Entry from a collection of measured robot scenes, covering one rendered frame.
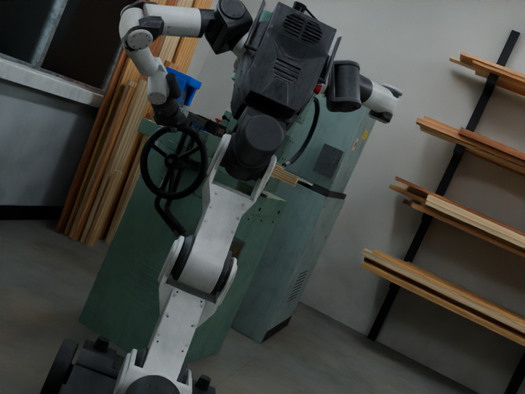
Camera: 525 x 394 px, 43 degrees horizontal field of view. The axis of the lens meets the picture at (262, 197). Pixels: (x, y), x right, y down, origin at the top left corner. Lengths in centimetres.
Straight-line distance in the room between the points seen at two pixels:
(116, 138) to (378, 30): 216
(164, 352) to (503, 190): 345
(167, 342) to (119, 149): 229
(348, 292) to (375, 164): 97
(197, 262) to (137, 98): 227
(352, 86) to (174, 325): 94
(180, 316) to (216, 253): 21
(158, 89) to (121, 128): 184
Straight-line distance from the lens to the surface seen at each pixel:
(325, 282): 507
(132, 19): 211
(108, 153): 408
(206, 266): 192
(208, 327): 303
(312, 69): 202
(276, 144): 185
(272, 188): 274
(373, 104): 233
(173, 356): 196
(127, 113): 408
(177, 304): 197
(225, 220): 198
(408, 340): 506
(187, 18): 212
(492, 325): 453
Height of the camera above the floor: 105
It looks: 5 degrees down
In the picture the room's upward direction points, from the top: 24 degrees clockwise
